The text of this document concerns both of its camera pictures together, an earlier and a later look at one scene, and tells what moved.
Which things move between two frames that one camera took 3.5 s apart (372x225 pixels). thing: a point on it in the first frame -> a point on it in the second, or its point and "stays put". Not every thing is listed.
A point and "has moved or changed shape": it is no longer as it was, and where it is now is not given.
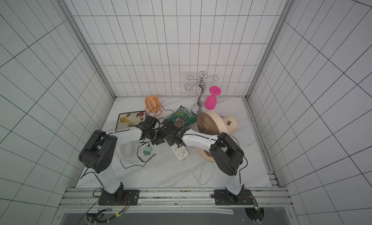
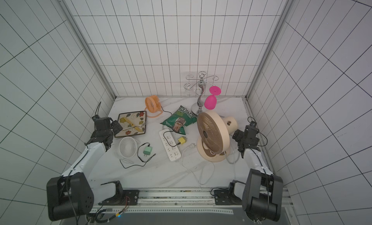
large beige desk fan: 212,122 stays put
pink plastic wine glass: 210,101 stays put
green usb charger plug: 147,151 stays put
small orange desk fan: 153,104 stays put
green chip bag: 182,117 stays put
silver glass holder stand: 200,86 stays put
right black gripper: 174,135 -> 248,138
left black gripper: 157,143 -> 116,128
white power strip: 180,152 has moved or changed shape
